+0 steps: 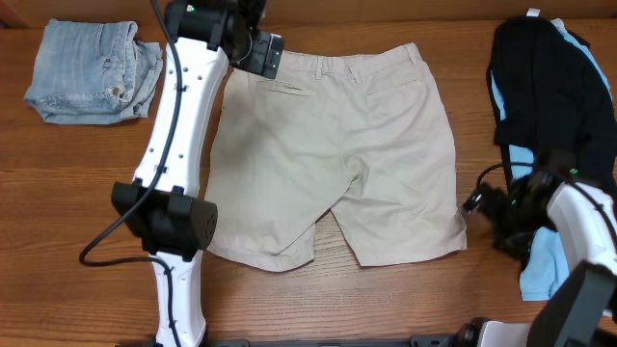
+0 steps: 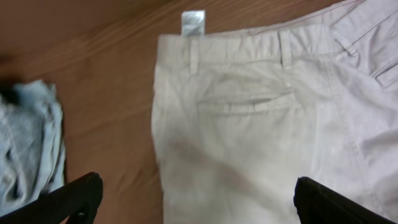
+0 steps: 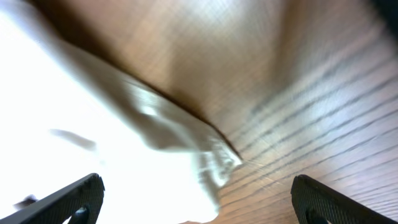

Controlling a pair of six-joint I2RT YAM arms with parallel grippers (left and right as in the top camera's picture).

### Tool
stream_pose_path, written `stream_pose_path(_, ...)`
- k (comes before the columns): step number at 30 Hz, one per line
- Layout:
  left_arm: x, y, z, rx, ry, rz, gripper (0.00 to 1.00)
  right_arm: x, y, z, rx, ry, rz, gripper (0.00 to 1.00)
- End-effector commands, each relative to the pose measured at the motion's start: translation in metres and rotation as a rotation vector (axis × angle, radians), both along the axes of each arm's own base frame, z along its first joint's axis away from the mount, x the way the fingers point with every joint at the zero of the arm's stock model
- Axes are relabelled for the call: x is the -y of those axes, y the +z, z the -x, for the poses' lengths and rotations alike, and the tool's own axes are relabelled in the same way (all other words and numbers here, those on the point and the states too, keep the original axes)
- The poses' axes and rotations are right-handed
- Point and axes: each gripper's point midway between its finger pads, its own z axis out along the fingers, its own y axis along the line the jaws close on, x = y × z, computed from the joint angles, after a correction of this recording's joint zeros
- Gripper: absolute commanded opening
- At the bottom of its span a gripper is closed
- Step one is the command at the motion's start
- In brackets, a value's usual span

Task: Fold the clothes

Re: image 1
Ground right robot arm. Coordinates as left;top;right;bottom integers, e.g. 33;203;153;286
450;150;616;347

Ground black garment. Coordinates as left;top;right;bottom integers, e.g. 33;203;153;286
487;16;616;189

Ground white garment tag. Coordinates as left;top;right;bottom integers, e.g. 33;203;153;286
525;8;541;17

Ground light blue garment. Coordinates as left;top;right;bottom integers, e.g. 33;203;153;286
489;17;614;303

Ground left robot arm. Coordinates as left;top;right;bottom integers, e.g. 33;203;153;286
111;0;284;346

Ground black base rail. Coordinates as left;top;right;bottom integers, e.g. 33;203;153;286
115;317;531;347

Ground beige khaki shorts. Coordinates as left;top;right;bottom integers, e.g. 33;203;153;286
205;43;467;272

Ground folded light blue jeans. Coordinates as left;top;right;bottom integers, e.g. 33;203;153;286
24;18;163;125

